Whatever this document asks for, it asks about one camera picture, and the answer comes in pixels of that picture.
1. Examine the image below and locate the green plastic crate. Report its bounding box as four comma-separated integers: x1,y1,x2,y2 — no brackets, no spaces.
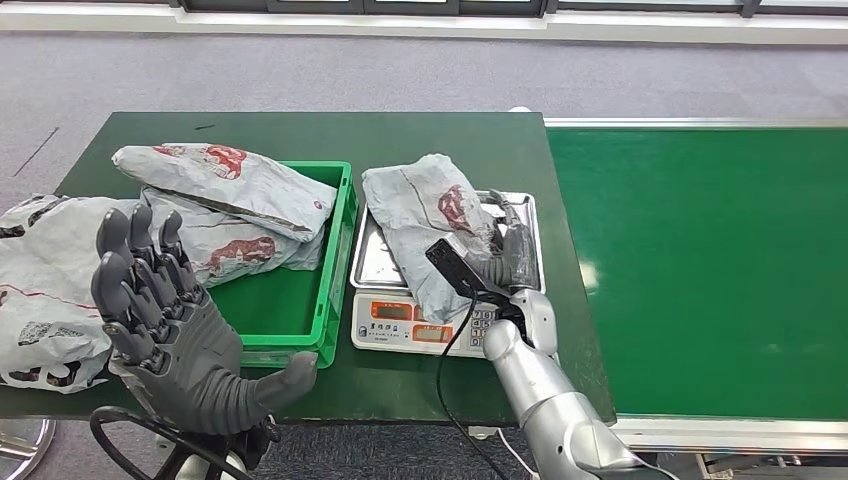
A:
208,160,359,370

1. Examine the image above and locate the white floor cable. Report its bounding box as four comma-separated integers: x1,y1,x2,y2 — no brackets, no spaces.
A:
496,429,541,480

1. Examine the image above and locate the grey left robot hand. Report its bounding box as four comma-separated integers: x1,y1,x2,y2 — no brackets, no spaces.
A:
90,203,321,437

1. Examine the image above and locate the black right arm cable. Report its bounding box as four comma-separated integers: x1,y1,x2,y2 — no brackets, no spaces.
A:
435,291,495,480

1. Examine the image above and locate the steel scale tray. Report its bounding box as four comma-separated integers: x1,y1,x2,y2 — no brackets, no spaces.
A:
349,190,548,296

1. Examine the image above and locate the round chrome base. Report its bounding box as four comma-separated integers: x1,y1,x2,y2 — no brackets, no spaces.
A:
0,418,58,480

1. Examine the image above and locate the grey bag with black print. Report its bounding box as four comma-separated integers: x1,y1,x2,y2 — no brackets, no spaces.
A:
0,193,144,395

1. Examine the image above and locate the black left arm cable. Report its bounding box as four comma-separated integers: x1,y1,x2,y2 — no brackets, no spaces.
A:
89,405,283,480

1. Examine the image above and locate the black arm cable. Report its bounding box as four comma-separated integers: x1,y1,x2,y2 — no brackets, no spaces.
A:
435,291,495,480
89,405,283,480

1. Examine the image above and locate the white electronic scale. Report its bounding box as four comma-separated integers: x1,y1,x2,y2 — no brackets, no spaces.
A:
349,190,548,360

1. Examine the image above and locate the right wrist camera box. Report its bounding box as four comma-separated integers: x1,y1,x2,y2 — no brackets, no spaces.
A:
425,233,511,298

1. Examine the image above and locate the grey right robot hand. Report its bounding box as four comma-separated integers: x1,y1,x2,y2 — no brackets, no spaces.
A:
463,190,541,293

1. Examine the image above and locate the grey parcel with red print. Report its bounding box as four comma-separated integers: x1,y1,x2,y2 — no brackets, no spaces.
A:
111,142,339,244
140,186,326,289
361,153,505,326

